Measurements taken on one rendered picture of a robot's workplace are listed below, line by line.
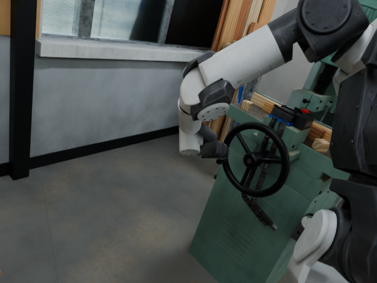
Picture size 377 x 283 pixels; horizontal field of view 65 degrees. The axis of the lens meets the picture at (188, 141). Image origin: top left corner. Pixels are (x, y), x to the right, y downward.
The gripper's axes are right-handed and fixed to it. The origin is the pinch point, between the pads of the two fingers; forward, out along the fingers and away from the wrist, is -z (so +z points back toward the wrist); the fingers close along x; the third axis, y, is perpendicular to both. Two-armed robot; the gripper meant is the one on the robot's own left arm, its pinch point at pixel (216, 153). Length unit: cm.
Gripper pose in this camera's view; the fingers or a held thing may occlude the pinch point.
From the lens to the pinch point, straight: 114.5
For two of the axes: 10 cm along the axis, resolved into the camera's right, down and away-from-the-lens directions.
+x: 8.8, -0.1, -4.8
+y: 1.4, -9.5, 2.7
